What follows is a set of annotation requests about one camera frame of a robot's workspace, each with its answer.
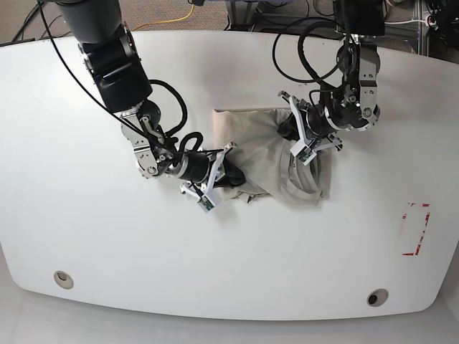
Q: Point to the beige grey t-shirt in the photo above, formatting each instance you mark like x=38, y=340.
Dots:
x=264, y=157

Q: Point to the red tape rectangle marking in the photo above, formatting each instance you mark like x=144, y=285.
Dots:
x=413, y=227

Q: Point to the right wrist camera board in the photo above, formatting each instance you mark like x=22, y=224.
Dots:
x=205, y=204

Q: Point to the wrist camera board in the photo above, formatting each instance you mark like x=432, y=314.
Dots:
x=303, y=152
x=205, y=204

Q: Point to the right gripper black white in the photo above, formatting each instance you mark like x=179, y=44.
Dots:
x=204, y=172

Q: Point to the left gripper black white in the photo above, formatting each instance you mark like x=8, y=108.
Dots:
x=314, y=122

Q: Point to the table cable grommet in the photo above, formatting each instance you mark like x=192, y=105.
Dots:
x=63, y=280
x=377, y=298

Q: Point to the left table cable grommet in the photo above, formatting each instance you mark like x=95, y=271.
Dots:
x=63, y=280

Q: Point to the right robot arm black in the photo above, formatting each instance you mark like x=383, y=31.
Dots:
x=112, y=60

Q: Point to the right table cable grommet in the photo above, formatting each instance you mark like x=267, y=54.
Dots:
x=377, y=298

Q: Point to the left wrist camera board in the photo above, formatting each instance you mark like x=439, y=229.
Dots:
x=303, y=152

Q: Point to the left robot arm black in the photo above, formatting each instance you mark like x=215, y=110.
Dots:
x=353, y=104

